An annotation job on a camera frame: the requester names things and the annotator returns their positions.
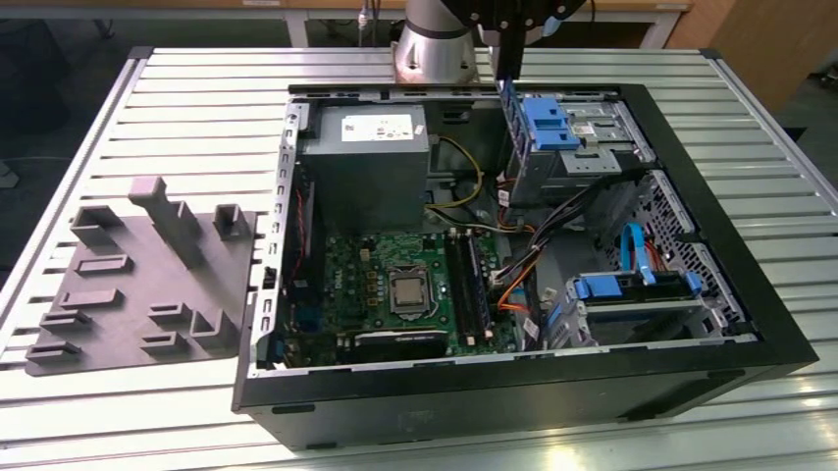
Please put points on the metal drive cage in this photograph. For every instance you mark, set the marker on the metal drive cage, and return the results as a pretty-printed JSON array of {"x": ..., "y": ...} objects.
[{"x": 589, "y": 167}]

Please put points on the green motherboard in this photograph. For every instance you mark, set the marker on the green motherboard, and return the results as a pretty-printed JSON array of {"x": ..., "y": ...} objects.
[{"x": 354, "y": 255}]

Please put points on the black RAM slot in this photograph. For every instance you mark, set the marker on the black RAM slot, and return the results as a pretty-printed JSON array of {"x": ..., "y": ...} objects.
[{"x": 460, "y": 284}]

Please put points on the black PC case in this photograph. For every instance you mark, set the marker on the black PC case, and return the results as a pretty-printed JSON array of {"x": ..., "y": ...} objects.
[{"x": 458, "y": 407}]

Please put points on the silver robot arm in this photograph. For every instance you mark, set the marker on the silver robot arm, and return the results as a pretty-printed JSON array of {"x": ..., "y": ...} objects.
[{"x": 433, "y": 54}]

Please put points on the hard disk in blue carrier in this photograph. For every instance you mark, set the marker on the hard disk in blue carrier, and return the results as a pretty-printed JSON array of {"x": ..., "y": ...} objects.
[{"x": 607, "y": 287}]

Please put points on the grey parts rack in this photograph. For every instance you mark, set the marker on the grey parts rack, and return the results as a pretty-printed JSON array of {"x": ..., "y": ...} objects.
[{"x": 152, "y": 275}]

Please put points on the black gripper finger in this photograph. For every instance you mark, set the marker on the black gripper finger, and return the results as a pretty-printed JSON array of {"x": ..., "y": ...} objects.
[{"x": 510, "y": 54}]

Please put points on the brown wooden cabinet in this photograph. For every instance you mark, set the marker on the brown wooden cabinet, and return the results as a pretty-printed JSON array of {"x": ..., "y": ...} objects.
[{"x": 767, "y": 44}]

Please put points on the blue RAM stick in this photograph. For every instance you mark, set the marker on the blue RAM stick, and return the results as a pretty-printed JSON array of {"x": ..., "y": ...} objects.
[{"x": 513, "y": 127}]

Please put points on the black graphics card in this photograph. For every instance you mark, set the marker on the black graphics card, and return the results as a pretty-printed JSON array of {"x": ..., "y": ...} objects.
[{"x": 400, "y": 346}]

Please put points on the blue plastic drive latch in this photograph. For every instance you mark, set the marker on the blue plastic drive latch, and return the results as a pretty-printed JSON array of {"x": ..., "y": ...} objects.
[{"x": 547, "y": 122}]

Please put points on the grey metal disk bay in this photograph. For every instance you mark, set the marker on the grey metal disk bay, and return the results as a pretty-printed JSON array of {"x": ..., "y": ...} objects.
[{"x": 645, "y": 305}]

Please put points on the silver CPU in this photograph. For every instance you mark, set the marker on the silver CPU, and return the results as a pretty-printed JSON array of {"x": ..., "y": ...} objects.
[{"x": 409, "y": 293}]

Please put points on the white desk frame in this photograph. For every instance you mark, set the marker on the white desk frame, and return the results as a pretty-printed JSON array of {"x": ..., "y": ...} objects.
[{"x": 667, "y": 29}]

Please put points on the grey power supply unit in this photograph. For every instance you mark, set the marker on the grey power supply unit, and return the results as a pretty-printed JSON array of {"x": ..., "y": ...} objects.
[{"x": 361, "y": 181}]

